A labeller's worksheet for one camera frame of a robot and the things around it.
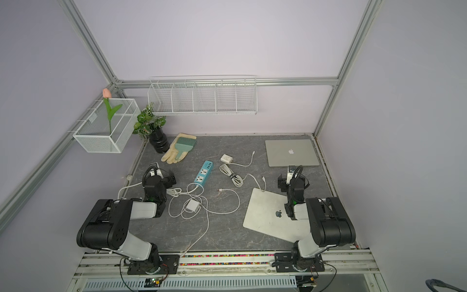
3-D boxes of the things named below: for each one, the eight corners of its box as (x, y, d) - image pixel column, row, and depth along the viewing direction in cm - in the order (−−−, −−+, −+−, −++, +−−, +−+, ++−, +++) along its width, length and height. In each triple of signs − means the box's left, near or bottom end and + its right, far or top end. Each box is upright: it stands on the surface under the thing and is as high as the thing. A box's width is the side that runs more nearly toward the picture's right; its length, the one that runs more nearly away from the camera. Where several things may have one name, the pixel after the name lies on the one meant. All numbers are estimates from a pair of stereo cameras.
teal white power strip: (194, 184, 99) (193, 181, 97) (206, 162, 109) (205, 159, 107) (203, 186, 98) (202, 184, 96) (214, 164, 108) (214, 161, 106)
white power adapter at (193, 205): (187, 208, 91) (186, 206, 89) (192, 200, 93) (191, 198, 91) (196, 212, 89) (195, 210, 87) (200, 204, 92) (200, 203, 90)
